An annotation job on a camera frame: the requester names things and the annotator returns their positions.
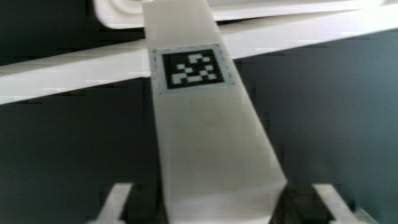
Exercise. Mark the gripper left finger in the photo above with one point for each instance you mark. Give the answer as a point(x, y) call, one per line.
point(130, 205)

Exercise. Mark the white front wall fence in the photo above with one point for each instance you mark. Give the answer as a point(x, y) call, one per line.
point(108, 64)

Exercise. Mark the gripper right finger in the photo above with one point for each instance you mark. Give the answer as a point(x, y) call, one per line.
point(309, 204)

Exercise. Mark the white desk top tray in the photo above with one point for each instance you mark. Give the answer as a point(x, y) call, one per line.
point(119, 12)

